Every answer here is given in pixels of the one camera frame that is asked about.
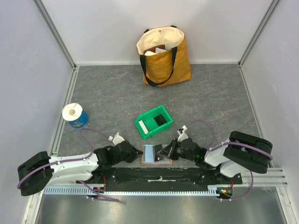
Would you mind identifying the pink leather card holder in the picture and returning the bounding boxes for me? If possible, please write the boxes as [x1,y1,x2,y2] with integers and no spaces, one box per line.
[141,144,173,165]

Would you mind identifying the green plastic bin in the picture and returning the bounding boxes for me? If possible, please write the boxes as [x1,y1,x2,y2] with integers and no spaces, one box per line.
[134,105,173,140]

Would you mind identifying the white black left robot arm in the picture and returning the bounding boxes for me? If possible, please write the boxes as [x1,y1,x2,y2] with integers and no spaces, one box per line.
[17,140,143,196]

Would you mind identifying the black card in bin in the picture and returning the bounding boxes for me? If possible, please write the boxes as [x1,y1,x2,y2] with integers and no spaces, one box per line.
[154,114,167,126]

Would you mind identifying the white cards in bin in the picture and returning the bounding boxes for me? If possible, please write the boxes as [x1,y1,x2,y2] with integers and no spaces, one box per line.
[138,120,149,134]

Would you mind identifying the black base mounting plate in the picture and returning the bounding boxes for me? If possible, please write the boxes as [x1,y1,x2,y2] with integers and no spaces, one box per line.
[85,168,242,192]

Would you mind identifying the blue white tissue roll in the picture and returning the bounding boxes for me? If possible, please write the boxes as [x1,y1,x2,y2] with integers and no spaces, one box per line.
[62,103,88,129]

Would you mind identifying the mustard yellow tote bag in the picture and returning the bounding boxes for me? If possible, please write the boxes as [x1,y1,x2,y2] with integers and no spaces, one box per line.
[136,26,192,87]

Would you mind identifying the white paper in bag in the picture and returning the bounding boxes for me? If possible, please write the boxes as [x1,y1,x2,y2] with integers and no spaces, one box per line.
[144,48,167,56]

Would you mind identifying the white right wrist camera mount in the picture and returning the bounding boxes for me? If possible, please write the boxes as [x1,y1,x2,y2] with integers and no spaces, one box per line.
[177,125,189,142]

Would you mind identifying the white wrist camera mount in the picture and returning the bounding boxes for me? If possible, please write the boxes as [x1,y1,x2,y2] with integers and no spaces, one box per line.
[177,125,189,142]
[108,132,125,146]

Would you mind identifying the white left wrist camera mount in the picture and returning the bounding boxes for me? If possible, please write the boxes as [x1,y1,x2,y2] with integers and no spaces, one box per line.
[108,132,125,146]

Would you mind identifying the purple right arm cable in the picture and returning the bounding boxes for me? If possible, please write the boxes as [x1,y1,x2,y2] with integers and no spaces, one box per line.
[185,120,274,161]

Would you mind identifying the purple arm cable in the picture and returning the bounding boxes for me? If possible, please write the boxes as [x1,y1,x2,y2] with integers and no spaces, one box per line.
[16,127,113,189]
[185,120,274,161]

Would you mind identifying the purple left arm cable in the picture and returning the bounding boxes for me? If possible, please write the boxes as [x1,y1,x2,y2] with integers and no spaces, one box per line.
[16,127,113,189]

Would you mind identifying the grey slotted cable duct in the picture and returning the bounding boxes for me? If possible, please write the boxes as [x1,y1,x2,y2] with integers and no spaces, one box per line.
[43,185,220,196]

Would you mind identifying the left aluminium frame post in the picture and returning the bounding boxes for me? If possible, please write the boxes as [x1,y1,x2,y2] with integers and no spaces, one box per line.
[33,0,77,69]

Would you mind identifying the aluminium frame post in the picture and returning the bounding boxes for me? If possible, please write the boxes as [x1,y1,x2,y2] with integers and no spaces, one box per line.
[238,0,281,68]
[33,0,77,69]

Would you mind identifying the right aluminium frame post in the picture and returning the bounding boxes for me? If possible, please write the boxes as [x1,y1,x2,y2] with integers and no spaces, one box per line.
[238,0,281,68]

